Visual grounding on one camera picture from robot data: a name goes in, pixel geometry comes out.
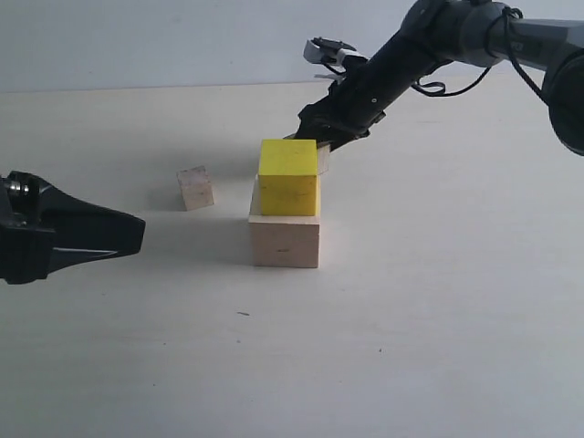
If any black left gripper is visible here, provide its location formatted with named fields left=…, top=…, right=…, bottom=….
left=1, top=171, right=146, bottom=285

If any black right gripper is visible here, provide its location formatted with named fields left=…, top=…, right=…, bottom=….
left=293, top=1, right=451, bottom=152

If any medium plain wooden cube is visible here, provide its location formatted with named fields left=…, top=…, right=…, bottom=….
left=281, top=131, right=332, bottom=177

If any yellow painted wooden cube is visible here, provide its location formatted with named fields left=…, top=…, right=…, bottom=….
left=257, top=139, right=318, bottom=216

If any large light wooden cube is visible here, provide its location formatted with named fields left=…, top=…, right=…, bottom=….
left=248, top=178, right=321, bottom=268

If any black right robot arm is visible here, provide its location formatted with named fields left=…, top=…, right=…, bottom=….
left=292, top=1, right=583, bottom=155

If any small wooden cube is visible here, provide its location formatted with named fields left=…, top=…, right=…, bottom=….
left=176, top=165, right=214, bottom=211

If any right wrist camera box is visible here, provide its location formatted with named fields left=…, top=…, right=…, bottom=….
left=303, top=36, right=368, bottom=76

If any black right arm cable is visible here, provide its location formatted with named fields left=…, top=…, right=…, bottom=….
left=410, top=8, right=548, bottom=104

